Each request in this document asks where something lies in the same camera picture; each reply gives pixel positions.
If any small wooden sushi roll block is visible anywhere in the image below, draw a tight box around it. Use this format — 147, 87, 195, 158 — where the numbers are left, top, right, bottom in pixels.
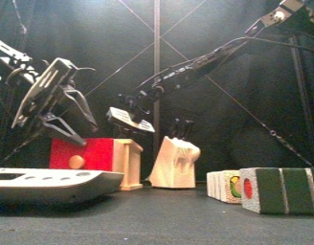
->
206, 169, 244, 205

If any light wooden drawer cabinet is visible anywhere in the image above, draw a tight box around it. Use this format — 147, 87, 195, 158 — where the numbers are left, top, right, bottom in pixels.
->
111, 138, 146, 192

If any wooden toy knife block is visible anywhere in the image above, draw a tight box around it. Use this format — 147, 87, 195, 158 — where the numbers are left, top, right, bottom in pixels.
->
149, 135, 203, 189

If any diagonal brace wire with turnbuckle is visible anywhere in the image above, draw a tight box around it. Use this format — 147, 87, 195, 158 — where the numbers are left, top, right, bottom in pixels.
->
118, 0, 314, 167
0, 0, 209, 168

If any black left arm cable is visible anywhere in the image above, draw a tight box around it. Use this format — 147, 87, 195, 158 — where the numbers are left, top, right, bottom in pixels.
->
74, 66, 99, 73

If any grey white toy appliance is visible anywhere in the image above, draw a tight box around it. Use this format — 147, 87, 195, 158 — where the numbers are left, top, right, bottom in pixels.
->
0, 167, 126, 206

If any large green sushi roll block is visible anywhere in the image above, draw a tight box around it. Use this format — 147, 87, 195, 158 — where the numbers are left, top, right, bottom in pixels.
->
238, 167, 314, 216

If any dark slanted frame pole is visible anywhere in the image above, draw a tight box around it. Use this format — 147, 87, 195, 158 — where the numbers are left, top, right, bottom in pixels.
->
288, 33, 314, 167

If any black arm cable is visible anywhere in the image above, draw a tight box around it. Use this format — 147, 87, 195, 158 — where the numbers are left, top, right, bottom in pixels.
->
221, 35, 314, 55
74, 66, 99, 73

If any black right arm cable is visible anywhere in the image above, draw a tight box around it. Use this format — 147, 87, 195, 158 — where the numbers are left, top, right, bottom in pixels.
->
221, 35, 314, 55

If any vertical metal frame pole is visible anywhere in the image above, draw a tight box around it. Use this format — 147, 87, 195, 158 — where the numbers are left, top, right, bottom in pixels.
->
153, 0, 162, 158

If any black toy knife handle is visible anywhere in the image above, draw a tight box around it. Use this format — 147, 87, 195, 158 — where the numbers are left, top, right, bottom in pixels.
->
169, 118, 183, 140
179, 119, 195, 142

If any red drawer with wooden knob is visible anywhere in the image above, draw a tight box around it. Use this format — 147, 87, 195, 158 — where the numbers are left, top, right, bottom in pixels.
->
48, 137, 116, 172

